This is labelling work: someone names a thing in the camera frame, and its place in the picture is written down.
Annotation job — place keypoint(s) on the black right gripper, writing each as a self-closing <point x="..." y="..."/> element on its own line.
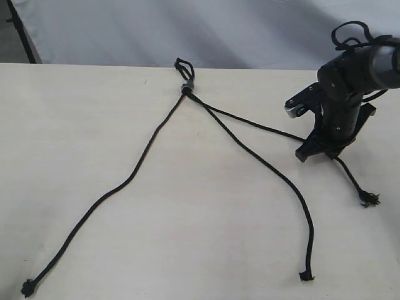
<point x="334" y="130"/>

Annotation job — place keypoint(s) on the clear adhesive tape piece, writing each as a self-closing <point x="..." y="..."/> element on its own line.
<point x="187" y="85"/>

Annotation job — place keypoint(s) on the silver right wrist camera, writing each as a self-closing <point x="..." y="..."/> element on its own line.
<point x="309" y="99"/>

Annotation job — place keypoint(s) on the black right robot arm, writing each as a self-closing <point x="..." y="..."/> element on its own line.
<point x="336" y="99"/>

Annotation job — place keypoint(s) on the black backdrop stand pole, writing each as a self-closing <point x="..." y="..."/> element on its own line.
<point x="29" y="49"/>

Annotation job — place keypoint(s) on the grey backdrop cloth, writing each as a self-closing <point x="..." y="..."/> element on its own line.
<point x="210" y="34"/>

